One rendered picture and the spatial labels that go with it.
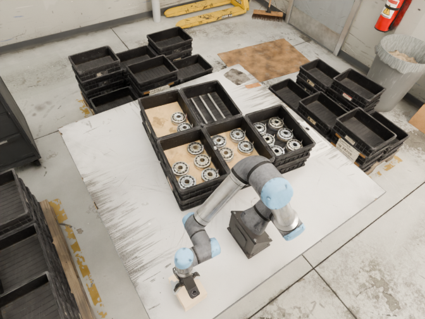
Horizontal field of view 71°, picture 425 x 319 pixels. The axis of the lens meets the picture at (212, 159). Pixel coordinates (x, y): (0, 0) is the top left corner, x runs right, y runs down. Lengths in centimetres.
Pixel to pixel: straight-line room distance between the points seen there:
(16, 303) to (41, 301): 13
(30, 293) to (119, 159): 89
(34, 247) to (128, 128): 98
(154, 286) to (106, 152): 95
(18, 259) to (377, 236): 266
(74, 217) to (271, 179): 197
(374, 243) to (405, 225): 38
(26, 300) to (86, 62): 218
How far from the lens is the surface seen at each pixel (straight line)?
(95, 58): 335
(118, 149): 212
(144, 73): 307
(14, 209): 234
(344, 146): 278
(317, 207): 196
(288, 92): 337
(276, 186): 108
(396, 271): 286
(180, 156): 186
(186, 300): 153
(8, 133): 283
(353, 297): 262
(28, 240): 232
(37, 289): 204
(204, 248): 127
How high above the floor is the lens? 228
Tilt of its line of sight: 52 degrees down
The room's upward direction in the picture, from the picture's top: 5 degrees clockwise
